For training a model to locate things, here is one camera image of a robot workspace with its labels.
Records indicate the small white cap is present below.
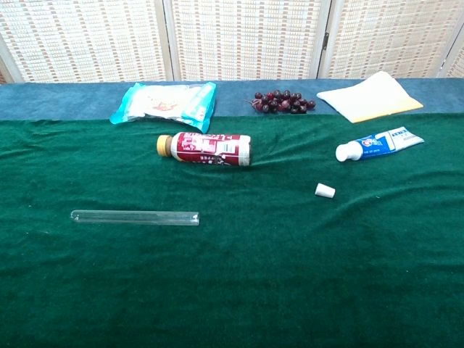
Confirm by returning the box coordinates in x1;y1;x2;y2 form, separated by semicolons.
314;183;336;199

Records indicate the clear glass test tube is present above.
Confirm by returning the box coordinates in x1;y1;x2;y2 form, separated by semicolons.
70;209;200;226

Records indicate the blue white toothpaste tube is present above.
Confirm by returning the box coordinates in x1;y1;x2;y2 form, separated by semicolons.
335;125;426;163

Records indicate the red label drink bottle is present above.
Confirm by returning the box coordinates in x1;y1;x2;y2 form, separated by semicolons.
156;131;252;167

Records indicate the dark red grape bunch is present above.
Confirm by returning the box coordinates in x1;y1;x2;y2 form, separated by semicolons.
249;89;317;115

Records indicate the green velvet cloth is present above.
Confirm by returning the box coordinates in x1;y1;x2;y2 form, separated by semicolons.
0;112;464;348

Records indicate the teal white snack bag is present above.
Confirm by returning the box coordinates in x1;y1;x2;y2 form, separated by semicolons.
109;81;218;134

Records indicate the woven bamboo folding screen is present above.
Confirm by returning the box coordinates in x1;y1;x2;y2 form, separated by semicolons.
0;0;464;85

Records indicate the white yellow folded cloth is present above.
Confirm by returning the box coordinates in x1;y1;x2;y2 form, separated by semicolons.
316;70;424;125

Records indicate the blue table cover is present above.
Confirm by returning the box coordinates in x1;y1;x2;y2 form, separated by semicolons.
0;78;464;123

